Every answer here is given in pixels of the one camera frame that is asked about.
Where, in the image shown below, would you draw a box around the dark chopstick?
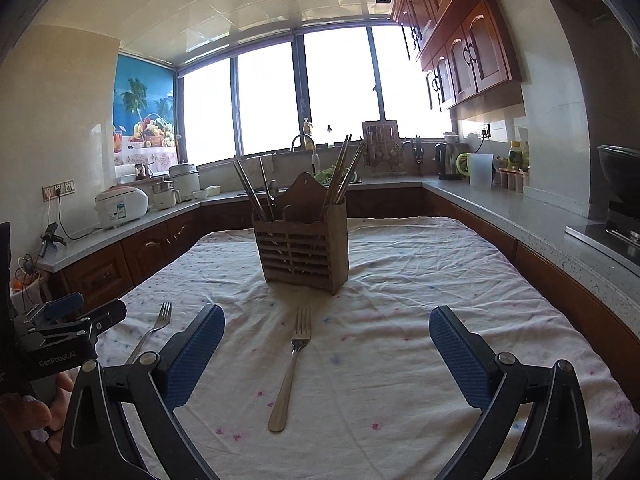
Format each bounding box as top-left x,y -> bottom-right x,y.
258,156 -> 276,222

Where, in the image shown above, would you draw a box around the wooden chopstick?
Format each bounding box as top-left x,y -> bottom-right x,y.
335,138 -> 367,206
324,135 -> 349,207
327,134 -> 353,207
340,151 -> 363,206
232,159 -> 263,223
237,159 -> 268,223

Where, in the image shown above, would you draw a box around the white rice cooker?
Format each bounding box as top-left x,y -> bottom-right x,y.
95,185 -> 151,231

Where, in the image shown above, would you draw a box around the small white electric pot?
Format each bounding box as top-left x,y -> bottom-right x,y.
149,180 -> 181,211

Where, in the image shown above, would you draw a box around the fruit wall poster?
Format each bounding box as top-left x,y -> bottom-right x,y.
112,55 -> 179,167

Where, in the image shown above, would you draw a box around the small black tripod device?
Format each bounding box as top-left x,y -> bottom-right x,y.
39,221 -> 67,259

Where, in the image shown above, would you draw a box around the wooden utensil holder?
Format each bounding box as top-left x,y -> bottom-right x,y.
251,171 -> 349,295

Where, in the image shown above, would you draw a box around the row of seasoning bottles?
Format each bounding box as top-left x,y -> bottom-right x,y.
495,140 -> 531,193

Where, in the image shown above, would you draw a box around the scissors and knife holder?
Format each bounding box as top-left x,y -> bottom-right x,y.
401,136 -> 427,177

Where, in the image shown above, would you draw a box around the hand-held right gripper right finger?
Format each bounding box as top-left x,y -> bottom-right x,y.
429,305 -> 593,480

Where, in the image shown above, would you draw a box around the basket of green vegetables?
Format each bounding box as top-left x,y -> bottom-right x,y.
312,166 -> 358,186

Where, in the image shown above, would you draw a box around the white steamer pot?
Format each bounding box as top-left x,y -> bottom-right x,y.
167,161 -> 202,201

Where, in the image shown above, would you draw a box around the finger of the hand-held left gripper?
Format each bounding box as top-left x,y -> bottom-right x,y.
65,298 -> 128,336
42,293 -> 86,322

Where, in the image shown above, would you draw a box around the white floral tablecloth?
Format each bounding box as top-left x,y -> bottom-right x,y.
95,216 -> 640,480

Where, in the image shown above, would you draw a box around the metal fork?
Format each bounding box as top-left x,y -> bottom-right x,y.
267,306 -> 312,433
125,302 -> 173,366

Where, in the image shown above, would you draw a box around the kitchen window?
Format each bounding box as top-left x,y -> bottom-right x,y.
177,25 -> 453,166

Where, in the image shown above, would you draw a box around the person's left hand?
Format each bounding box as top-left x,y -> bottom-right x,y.
0,371 -> 77,457

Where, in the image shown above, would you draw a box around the clear pitcher green handle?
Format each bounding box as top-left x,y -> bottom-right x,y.
456,152 -> 495,188

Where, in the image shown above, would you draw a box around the gas stove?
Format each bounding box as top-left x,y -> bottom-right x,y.
565,200 -> 640,263

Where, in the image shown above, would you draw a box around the black power cable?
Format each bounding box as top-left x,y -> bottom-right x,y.
56,195 -> 98,241

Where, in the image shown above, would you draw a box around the grey kitchen countertop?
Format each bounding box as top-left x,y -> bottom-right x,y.
35,180 -> 640,341

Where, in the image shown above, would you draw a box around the black wok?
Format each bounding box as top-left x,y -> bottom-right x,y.
597,144 -> 640,206

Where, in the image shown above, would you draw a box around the hanging utensil rack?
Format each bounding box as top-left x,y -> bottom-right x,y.
362,120 -> 401,173

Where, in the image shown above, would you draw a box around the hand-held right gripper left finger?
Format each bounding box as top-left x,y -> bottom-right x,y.
60,303 -> 226,480

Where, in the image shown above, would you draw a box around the brown wall cabinets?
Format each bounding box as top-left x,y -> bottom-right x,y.
390,0 -> 523,113

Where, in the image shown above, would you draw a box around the dark electric kettle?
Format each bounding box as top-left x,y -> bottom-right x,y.
434,141 -> 463,181

